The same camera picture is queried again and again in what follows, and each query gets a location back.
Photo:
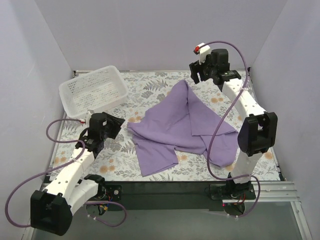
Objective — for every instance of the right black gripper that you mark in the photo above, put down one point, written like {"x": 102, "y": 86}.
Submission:
{"x": 197, "y": 69}

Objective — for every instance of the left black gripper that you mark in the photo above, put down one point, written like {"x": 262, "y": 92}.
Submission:
{"x": 113, "y": 125}

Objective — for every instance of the purple t-shirt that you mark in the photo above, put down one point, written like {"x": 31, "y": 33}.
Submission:
{"x": 181, "y": 122}

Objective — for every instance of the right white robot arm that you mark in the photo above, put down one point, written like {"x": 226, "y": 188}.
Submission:
{"x": 257, "y": 133}

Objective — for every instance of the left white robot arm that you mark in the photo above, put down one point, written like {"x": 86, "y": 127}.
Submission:
{"x": 52, "y": 209}

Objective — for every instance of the floral table mat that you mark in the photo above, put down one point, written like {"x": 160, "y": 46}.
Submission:
{"x": 118, "y": 160}

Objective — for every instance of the white plastic basket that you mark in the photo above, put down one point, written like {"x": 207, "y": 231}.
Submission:
{"x": 99, "y": 90}

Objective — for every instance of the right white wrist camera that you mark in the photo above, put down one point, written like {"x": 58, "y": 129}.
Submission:
{"x": 202, "y": 50}

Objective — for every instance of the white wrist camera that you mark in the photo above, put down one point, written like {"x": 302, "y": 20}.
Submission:
{"x": 87, "y": 117}
{"x": 202, "y": 50}

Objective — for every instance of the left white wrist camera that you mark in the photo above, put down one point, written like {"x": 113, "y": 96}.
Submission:
{"x": 87, "y": 117}

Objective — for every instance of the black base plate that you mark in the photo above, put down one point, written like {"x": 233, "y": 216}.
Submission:
{"x": 175, "y": 195}

